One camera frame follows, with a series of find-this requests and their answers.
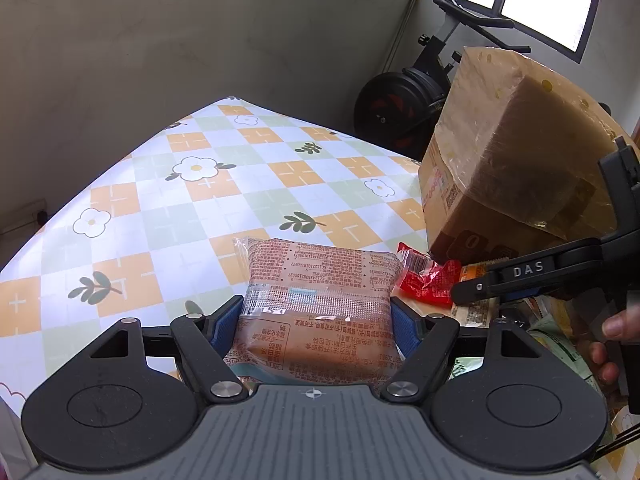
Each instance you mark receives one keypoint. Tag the wall socket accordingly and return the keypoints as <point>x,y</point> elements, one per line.
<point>25,212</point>

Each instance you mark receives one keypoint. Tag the red snack packet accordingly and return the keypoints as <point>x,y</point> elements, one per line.
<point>430,282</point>

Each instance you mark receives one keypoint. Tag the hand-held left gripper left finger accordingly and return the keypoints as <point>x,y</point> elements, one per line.
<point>227,321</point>

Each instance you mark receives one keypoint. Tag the cardboard box with plastic liner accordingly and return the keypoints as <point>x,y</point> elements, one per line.
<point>500,160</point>

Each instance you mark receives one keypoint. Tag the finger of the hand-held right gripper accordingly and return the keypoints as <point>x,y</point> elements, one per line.
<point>525,270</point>

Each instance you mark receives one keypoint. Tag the person's right hand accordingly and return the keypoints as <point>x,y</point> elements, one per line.
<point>615,327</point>

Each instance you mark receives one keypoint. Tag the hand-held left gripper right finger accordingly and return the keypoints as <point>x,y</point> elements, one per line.
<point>402,325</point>

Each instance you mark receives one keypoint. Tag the floral checked tablecloth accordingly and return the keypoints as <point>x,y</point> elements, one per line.
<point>150,210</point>

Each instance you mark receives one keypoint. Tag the metal pole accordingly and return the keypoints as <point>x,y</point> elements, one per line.
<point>400,25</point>

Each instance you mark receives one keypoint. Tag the black exercise bike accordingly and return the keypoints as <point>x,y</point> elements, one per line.
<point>400,105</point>

